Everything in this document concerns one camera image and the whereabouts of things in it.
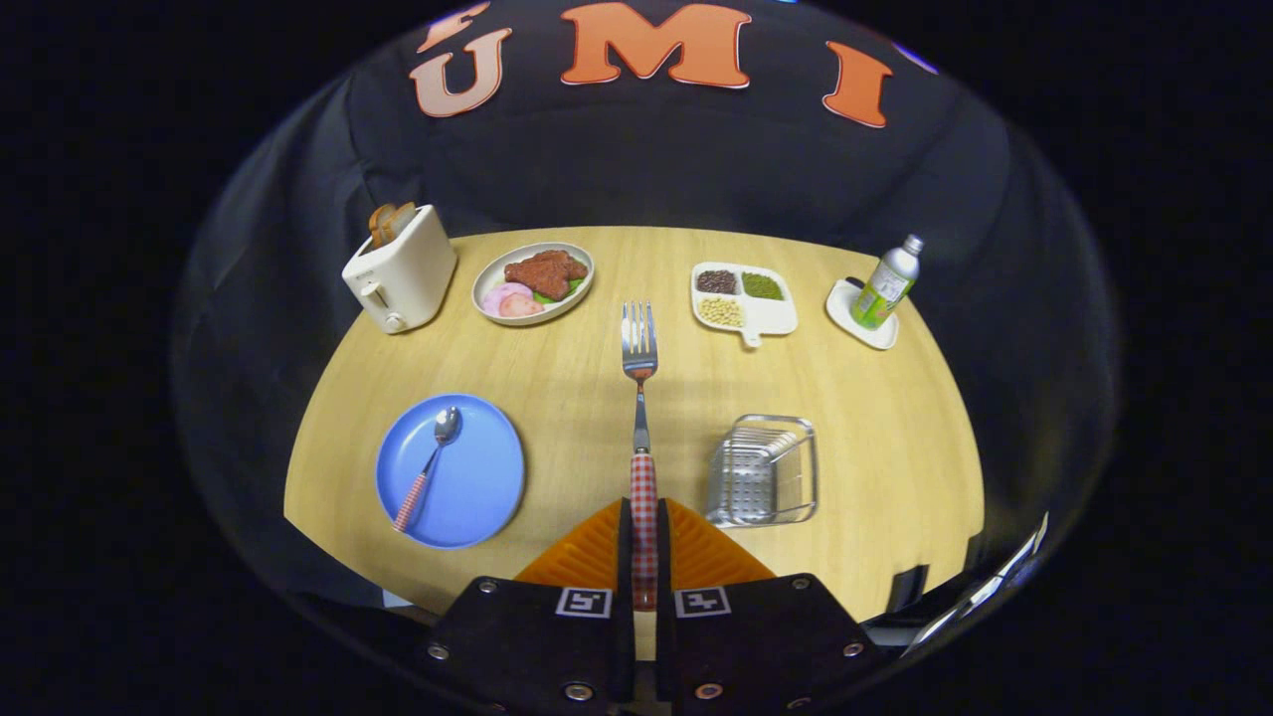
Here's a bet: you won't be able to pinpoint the metal wire cutlery basket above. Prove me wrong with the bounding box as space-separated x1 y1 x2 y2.
704 414 818 528

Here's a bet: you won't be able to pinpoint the white divided dish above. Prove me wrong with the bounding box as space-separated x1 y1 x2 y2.
690 262 799 349

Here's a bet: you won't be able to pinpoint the red checked handle fork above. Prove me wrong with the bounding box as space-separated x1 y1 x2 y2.
622 300 660 611

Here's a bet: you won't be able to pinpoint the small white saucer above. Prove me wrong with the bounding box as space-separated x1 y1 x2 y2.
825 276 901 351

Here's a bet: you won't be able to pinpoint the brown steak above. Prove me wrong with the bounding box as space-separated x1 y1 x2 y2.
503 249 590 301

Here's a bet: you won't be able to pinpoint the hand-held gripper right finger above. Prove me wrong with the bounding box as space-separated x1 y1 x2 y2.
653 495 886 716

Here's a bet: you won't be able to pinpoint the oval white food plate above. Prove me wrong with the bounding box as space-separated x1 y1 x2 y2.
471 242 596 327

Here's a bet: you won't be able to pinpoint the pink ham slices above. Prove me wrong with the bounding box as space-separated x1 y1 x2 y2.
482 282 546 319

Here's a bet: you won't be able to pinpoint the green label bottle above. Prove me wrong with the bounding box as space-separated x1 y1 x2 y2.
850 234 925 331

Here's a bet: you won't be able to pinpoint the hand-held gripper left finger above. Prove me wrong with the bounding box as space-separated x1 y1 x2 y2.
423 495 637 716

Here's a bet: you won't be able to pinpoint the red checked handle spoon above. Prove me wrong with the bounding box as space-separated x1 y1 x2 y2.
391 406 462 534

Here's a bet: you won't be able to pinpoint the blue round plate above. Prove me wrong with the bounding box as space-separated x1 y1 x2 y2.
374 393 526 550

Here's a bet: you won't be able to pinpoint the white toaster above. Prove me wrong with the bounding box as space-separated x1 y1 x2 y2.
341 204 459 335

